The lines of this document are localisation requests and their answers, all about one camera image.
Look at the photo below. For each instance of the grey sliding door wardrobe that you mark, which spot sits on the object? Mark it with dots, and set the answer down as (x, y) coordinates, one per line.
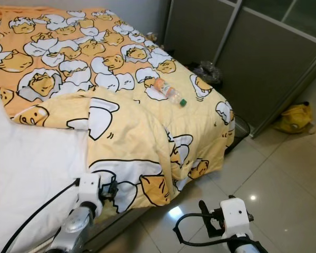
(258, 63)

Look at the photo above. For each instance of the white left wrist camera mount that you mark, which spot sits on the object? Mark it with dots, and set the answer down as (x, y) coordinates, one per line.
(89, 190)

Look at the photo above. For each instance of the white quilted mattress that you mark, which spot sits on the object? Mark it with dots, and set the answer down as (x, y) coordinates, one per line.
(31, 179)

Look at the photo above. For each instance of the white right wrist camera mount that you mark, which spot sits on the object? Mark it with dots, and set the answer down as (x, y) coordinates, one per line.
(236, 213)

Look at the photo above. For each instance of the orange drink bottle green cap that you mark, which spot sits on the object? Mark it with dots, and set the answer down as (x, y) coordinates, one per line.
(167, 90)

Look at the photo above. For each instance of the black plastic bag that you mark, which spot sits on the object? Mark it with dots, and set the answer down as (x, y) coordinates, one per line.
(208, 71)

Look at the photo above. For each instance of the yellow cartoon egg print blanket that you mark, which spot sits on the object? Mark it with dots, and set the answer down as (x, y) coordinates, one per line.
(89, 58)

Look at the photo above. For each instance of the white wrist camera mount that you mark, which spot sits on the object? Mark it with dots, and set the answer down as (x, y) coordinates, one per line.
(236, 213)
(89, 190)

